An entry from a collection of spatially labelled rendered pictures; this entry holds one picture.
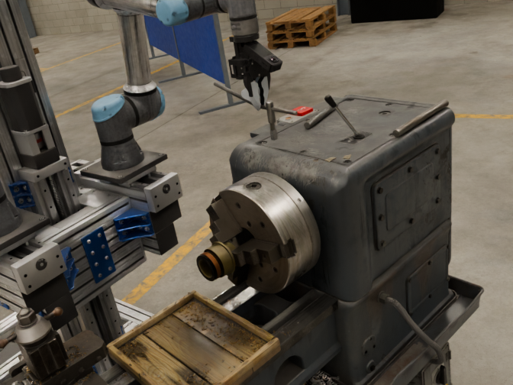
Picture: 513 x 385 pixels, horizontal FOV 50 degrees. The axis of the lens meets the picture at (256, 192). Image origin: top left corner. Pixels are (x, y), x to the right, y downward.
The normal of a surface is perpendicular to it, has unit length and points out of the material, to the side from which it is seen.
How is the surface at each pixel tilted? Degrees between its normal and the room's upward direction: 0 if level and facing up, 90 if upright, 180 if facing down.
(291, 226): 63
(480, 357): 0
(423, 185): 90
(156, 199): 90
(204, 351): 0
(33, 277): 90
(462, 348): 0
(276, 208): 40
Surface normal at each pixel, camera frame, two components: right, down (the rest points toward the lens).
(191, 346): -0.15, -0.89
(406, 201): 0.69, 0.22
